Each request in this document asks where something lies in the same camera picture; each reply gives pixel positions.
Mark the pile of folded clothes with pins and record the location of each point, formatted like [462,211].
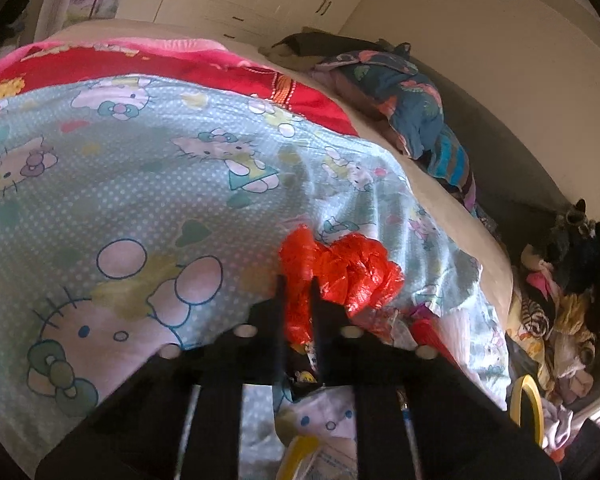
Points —
[565,310]

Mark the yellow packet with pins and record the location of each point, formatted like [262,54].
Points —
[302,455]

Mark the dark cloth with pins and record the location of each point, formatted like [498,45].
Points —
[305,45]

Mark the blue floral cloth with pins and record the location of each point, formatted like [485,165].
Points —
[400,95]

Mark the beige bed mattress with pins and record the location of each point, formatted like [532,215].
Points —
[430,195]

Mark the light blue cartoon cat blanket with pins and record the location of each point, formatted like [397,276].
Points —
[130,185]

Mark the red and pink blanket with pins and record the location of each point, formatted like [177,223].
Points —
[180,67]

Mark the striped towel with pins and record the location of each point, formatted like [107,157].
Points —
[452,165]

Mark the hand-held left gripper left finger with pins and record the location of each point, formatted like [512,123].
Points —
[281,310]

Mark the yellow bin with black inside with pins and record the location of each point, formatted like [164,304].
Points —
[527,400]

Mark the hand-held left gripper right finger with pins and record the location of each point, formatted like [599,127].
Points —
[316,315]

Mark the red plastic bag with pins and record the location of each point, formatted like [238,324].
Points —
[360,270]

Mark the grey padded headboard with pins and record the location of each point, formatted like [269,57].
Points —
[500,170]

